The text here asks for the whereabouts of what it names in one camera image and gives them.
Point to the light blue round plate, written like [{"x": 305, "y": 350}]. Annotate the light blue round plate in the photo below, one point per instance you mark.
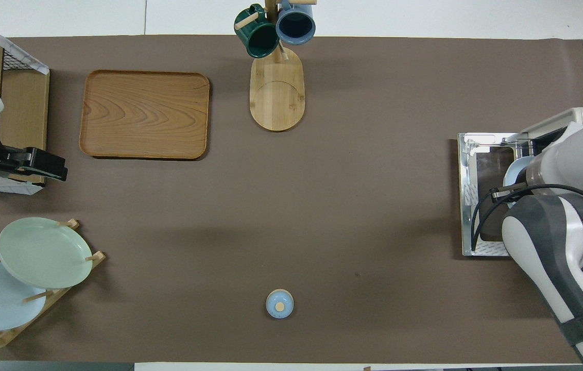
[{"x": 517, "y": 170}]

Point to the blue mug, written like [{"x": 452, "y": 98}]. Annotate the blue mug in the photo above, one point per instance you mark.
[{"x": 295, "y": 24}]

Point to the marble pattern sheet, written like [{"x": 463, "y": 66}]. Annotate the marble pattern sheet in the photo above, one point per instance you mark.
[{"x": 23, "y": 54}]

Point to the wooden shelf unit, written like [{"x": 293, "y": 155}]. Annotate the wooden shelf unit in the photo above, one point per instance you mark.
[{"x": 23, "y": 113}]

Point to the brown table mat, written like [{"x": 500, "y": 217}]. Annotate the brown table mat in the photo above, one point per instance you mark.
[{"x": 322, "y": 216}]

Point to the pale green plate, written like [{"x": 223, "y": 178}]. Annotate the pale green plate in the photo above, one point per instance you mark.
[{"x": 44, "y": 252}]

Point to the wooden serving tray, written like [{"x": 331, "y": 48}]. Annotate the wooden serving tray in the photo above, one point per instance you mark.
[{"x": 144, "y": 113}]

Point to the wooden mug tree stand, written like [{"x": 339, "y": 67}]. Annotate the wooden mug tree stand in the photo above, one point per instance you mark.
[{"x": 277, "y": 98}]

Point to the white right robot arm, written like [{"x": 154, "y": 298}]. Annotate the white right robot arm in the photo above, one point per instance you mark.
[{"x": 569, "y": 165}]

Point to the small blue lidded jar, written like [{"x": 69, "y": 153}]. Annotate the small blue lidded jar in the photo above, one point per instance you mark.
[{"x": 279, "y": 304}]

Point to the beige toaster oven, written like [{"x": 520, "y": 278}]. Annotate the beige toaster oven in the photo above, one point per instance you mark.
[{"x": 469, "y": 206}]

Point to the dark green mug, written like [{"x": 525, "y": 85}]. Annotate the dark green mug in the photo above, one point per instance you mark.
[{"x": 260, "y": 38}]

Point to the wooden plate rack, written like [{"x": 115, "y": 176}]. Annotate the wooden plate rack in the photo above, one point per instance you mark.
[{"x": 97, "y": 256}]

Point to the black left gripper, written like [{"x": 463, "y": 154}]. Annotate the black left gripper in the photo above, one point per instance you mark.
[{"x": 39, "y": 165}]

